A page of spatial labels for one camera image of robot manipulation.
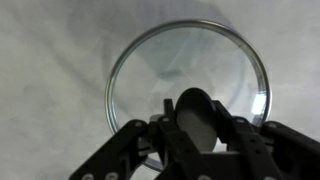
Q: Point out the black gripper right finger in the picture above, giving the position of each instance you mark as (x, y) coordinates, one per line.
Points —
(260, 146)

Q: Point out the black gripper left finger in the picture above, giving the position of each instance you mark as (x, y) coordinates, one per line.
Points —
(173, 146)

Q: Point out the glass lid with black knob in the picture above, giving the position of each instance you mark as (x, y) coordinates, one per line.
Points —
(196, 66)

